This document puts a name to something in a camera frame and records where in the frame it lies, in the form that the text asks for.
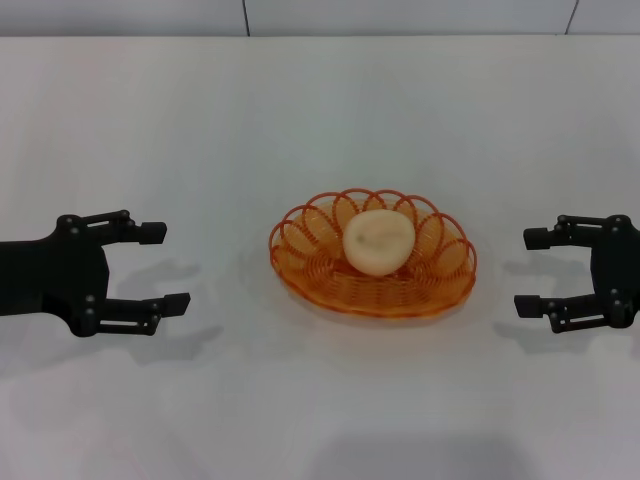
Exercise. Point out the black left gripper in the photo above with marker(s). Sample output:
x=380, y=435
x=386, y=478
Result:
x=50, y=275

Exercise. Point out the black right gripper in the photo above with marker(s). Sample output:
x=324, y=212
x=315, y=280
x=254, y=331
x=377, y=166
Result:
x=620, y=270

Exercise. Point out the orange woven plastic basket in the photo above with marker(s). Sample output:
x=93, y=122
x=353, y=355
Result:
x=380, y=295

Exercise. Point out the pale round bread bun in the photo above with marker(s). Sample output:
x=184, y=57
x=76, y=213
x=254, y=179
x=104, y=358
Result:
x=377, y=245

